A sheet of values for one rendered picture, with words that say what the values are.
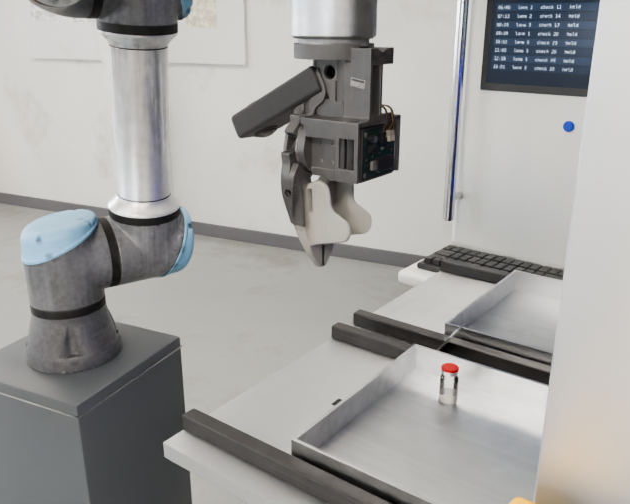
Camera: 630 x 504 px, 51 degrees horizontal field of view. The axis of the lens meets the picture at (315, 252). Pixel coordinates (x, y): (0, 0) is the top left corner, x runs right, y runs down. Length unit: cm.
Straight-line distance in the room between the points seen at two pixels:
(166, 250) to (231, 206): 306
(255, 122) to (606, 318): 38
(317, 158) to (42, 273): 59
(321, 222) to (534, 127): 92
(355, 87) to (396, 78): 300
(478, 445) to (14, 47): 468
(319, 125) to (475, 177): 100
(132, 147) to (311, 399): 48
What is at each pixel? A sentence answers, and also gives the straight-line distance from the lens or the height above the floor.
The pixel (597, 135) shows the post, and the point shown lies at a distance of 39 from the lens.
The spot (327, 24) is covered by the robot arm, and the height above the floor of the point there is 131.
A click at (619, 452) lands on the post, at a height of 107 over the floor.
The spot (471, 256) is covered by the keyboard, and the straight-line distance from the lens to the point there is 148.
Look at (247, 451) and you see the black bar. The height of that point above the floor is 89.
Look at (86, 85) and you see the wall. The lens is 472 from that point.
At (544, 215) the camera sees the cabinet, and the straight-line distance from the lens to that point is 151.
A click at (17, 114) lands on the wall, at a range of 523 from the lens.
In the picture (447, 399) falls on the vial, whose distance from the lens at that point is 82.
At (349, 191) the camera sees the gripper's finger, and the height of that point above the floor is 116.
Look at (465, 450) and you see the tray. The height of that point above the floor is 88.
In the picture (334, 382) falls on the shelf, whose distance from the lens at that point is 86.
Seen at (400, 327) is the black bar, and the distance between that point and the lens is 96.
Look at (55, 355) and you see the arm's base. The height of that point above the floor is 82.
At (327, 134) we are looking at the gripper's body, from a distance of 58.
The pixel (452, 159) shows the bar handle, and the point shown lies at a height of 102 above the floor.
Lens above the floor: 131
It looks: 19 degrees down
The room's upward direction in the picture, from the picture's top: straight up
